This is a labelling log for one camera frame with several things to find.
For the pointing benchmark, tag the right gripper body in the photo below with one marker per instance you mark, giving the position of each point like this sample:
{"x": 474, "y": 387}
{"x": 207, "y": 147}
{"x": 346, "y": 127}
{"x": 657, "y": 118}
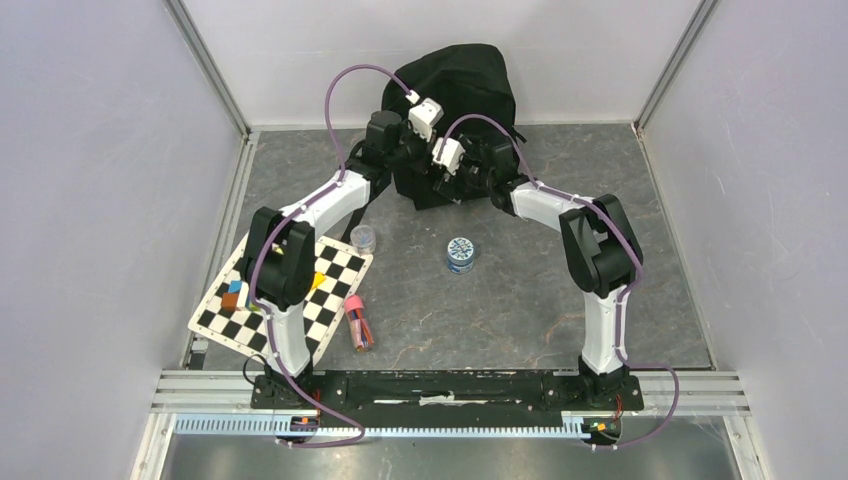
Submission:
{"x": 467, "y": 176}

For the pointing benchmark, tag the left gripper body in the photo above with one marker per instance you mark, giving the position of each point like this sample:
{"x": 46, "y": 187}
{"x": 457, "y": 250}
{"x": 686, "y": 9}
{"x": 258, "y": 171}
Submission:
{"x": 414, "y": 152}

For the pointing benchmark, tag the blue lidded round tub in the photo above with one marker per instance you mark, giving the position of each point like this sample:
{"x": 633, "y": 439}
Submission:
{"x": 460, "y": 255}

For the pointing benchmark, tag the black student backpack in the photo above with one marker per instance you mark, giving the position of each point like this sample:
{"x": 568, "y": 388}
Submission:
{"x": 470, "y": 82}

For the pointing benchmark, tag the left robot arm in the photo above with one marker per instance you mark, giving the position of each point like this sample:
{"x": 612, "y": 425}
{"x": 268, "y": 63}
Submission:
{"x": 279, "y": 258}

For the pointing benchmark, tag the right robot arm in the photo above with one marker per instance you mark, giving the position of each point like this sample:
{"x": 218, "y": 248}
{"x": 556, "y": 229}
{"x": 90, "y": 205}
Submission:
{"x": 603, "y": 256}

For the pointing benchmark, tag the clear jar of paperclips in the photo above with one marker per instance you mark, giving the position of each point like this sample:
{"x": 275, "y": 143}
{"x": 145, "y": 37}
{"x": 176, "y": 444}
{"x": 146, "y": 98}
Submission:
{"x": 363, "y": 239}

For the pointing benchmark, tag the yellow toy block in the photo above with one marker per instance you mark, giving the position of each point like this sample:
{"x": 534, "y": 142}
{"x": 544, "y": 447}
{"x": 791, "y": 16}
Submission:
{"x": 318, "y": 279}

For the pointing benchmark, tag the pink capped pencil tube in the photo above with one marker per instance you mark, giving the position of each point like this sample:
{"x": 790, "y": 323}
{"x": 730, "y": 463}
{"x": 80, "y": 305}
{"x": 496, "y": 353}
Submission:
{"x": 361, "y": 335}

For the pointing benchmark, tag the brown toy block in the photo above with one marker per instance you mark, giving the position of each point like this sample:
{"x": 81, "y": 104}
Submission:
{"x": 230, "y": 302}

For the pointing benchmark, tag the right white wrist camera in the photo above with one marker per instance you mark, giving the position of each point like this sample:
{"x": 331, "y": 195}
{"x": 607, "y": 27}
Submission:
{"x": 447, "y": 153}

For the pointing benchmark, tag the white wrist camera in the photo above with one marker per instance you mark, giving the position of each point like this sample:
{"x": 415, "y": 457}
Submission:
{"x": 447, "y": 153}
{"x": 423, "y": 115}

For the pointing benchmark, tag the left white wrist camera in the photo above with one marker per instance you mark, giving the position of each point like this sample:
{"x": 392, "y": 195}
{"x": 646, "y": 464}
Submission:
{"x": 423, "y": 115}

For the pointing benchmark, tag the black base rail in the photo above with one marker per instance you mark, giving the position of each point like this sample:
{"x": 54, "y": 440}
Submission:
{"x": 446, "y": 398}

